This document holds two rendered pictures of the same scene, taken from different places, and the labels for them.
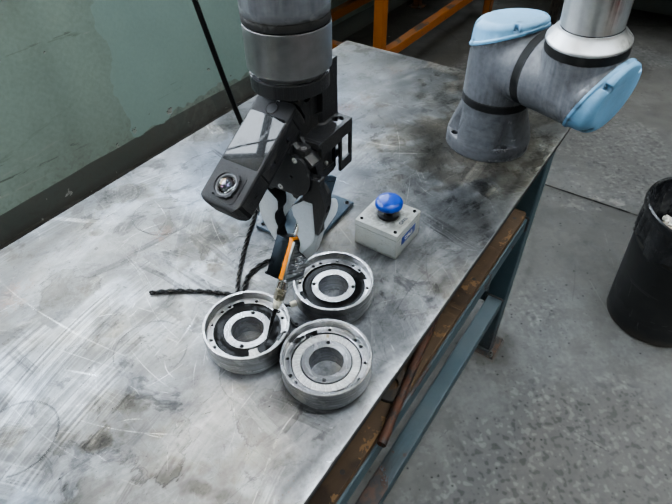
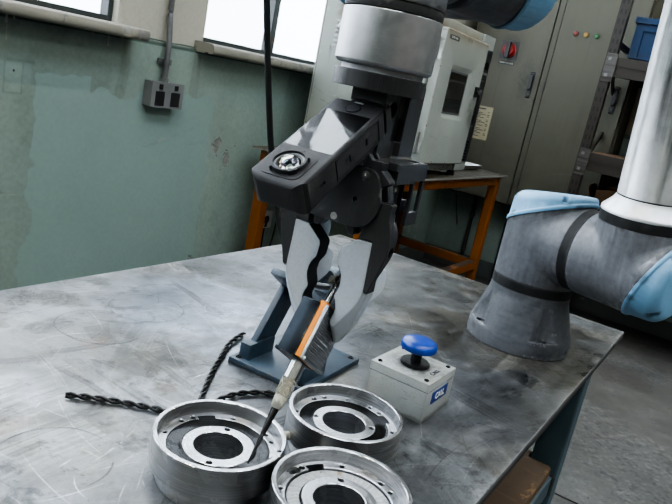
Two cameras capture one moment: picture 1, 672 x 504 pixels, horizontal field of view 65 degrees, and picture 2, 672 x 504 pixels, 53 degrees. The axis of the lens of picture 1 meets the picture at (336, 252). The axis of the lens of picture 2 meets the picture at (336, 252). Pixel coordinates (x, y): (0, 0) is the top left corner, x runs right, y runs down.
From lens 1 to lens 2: 0.24 m
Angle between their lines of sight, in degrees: 30
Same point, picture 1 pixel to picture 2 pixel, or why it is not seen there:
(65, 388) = not seen: outside the picture
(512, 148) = (552, 344)
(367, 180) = (374, 345)
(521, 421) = not seen: outside the picture
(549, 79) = (607, 249)
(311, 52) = (422, 41)
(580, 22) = (644, 187)
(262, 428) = not seen: outside the picture
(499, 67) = (545, 238)
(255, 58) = (357, 36)
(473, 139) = (506, 325)
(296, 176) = (362, 197)
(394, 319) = (427, 485)
